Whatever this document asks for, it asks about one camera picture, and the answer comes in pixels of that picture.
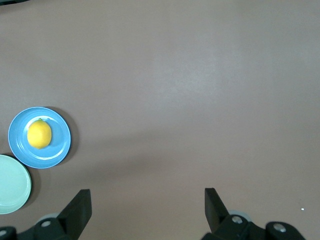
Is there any pale green plate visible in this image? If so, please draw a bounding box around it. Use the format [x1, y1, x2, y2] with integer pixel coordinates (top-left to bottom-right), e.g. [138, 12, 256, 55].
[0, 154, 33, 215]

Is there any brown table cover sheet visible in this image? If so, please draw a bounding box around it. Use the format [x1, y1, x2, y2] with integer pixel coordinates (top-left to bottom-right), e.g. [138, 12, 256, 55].
[0, 0, 320, 240]

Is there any blue plate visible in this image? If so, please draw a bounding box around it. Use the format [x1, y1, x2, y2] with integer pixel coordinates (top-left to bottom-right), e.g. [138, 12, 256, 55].
[7, 106, 72, 169]

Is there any yellow lemon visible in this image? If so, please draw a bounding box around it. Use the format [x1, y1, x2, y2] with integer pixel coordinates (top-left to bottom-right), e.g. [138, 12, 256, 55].
[26, 118, 53, 150]

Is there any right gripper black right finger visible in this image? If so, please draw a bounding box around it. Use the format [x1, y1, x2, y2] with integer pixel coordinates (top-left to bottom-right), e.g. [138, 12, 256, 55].
[201, 187, 306, 240]

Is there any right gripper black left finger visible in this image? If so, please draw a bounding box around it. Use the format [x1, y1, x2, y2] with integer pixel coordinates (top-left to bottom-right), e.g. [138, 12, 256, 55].
[0, 189, 93, 240]

